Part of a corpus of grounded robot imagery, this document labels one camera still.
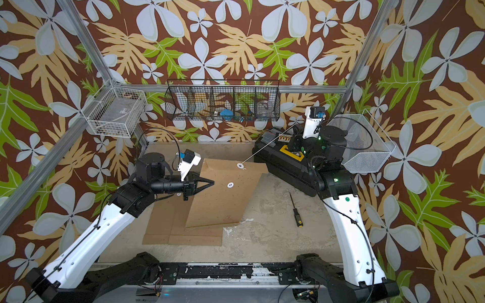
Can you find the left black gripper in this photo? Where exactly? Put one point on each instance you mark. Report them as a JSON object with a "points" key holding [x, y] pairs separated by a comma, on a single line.
{"points": [[192, 187]]}

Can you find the brown kraft file bag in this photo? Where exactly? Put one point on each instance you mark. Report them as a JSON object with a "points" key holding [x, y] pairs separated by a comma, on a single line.
{"points": [[167, 220], [181, 236], [224, 203]]}

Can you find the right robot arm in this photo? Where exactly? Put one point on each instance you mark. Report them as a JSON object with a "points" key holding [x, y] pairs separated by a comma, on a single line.
{"points": [[361, 278]]}

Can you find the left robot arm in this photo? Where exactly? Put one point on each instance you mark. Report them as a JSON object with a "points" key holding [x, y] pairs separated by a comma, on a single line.
{"points": [[69, 278]]}

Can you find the blue object in basket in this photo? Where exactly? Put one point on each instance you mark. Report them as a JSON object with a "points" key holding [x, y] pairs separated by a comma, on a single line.
{"points": [[227, 114]]}

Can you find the black yellow toolbox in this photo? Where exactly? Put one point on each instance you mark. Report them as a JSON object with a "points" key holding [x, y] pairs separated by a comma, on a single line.
{"points": [[287, 168]]}

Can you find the black yellow screwdriver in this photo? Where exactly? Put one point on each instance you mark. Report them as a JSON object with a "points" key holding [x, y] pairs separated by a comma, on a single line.
{"points": [[297, 217]]}

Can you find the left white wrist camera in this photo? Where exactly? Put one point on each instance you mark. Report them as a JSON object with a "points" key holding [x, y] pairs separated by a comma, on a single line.
{"points": [[188, 159]]}

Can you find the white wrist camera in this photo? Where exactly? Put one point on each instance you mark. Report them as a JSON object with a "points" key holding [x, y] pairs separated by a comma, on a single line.
{"points": [[188, 159], [314, 117]]}

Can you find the black wire basket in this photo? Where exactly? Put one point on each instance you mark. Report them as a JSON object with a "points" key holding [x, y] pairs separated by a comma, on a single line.
{"points": [[249, 100]]}

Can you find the white wire basket left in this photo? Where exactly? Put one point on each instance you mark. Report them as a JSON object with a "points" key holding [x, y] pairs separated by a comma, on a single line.
{"points": [[115, 110]]}

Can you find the white wire basket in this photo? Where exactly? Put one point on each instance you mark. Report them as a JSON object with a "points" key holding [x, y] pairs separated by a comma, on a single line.
{"points": [[368, 145], [115, 110]]}

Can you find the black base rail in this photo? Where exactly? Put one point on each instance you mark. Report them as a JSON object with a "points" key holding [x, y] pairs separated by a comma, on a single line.
{"points": [[284, 273]]}

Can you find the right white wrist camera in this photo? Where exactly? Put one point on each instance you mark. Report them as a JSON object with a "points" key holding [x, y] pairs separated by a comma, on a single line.
{"points": [[314, 117]]}

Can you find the white wire basket right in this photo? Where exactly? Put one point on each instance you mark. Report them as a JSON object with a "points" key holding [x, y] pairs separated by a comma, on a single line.
{"points": [[368, 145]]}

